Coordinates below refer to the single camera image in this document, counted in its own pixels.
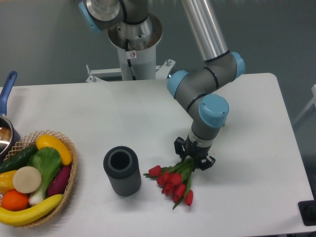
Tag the purple sweet potato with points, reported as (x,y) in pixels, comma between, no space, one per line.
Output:
(59,183)

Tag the green cucumber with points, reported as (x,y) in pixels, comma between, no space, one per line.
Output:
(18,160)

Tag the yellow bell pepper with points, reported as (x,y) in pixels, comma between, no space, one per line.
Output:
(6,181)

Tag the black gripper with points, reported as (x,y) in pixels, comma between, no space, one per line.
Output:
(195,150)

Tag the red tulip bouquet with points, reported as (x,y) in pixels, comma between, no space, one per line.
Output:
(175,181)

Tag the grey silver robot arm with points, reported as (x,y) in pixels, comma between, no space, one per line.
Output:
(135,32)

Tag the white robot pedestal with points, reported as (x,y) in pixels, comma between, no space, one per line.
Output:
(134,65)

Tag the woven wicker basket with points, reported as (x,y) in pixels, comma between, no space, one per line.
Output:
(30,140)

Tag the beige round disc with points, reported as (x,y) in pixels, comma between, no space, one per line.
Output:
(26,179)

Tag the orange fruit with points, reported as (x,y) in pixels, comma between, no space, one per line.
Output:
(15,201)

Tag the white furniture frame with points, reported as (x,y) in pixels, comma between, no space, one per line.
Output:
(307,111)

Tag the green bok choy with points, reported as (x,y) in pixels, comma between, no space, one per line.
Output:
(48,162)

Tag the dark grey ribbed vase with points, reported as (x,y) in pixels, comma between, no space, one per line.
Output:
(122,168)

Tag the blue handled saucepan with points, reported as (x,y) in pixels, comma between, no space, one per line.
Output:
(8,135)

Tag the black device at edge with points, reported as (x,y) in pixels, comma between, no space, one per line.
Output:
(308,212)

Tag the yellow banana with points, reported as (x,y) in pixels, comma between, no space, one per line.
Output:
(29,215)

